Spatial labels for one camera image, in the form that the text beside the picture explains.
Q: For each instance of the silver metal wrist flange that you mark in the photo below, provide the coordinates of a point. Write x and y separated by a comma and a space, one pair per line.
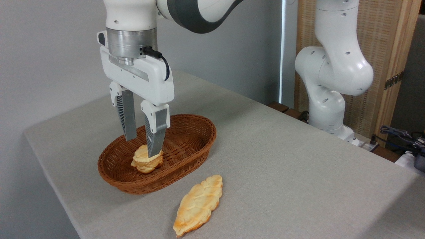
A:
129, 43

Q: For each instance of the long braided bread loaf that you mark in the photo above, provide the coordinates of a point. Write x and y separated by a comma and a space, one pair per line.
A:
199, 202

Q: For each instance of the white power strip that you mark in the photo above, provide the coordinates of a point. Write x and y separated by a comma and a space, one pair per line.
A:
365, 145

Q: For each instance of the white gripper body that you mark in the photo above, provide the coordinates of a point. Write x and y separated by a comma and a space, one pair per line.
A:
146, 79

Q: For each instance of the grey fabric tablecloth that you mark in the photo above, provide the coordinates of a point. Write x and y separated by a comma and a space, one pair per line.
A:
282, 166

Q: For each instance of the brown wicker oval basket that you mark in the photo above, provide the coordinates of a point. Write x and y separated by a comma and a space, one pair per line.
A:
186, 142

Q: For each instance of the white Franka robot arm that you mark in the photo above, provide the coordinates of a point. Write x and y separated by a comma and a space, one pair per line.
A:
338, 66

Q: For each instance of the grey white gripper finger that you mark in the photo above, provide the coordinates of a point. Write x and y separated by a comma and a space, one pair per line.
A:
156, 132
128, 116

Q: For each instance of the wooden woven folding screen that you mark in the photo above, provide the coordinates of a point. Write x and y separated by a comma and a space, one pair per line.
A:
382, 43

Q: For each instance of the small round bread roll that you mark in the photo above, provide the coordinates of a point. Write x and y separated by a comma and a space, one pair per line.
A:
146, 165

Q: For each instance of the metal screen hinge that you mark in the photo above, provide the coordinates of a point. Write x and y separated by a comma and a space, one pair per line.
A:
393, 80

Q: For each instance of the white vertical wall strip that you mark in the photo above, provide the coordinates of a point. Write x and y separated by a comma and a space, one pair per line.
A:
282, 49

